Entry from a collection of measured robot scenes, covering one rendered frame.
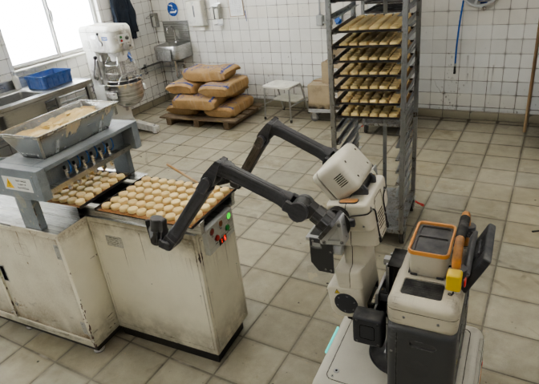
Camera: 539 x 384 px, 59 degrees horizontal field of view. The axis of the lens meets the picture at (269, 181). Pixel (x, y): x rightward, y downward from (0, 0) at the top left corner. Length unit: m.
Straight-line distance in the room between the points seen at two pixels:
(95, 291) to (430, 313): 1.80
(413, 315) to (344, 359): 0.59
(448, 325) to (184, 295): 1.31
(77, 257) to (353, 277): 1.44
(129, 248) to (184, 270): 0.34
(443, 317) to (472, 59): 4.33
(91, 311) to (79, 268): 0.28
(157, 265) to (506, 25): 4.43
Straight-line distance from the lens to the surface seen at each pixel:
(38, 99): 5.49
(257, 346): 2.85
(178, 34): 7.48
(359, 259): 2.03
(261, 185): 1.81
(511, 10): 5.73
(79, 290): 2.78
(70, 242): 2.66
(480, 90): 5.93
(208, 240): 2.30
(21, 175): 2.55
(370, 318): 2.04
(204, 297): 2.47
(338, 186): 1.84
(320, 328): 2.91
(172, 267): 2.47
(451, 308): 1.83
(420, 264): 1.92
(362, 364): 2.34
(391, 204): 3.79
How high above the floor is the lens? 1.99
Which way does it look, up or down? 26 degrees down
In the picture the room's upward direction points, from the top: 6 degrees counter-clockwise
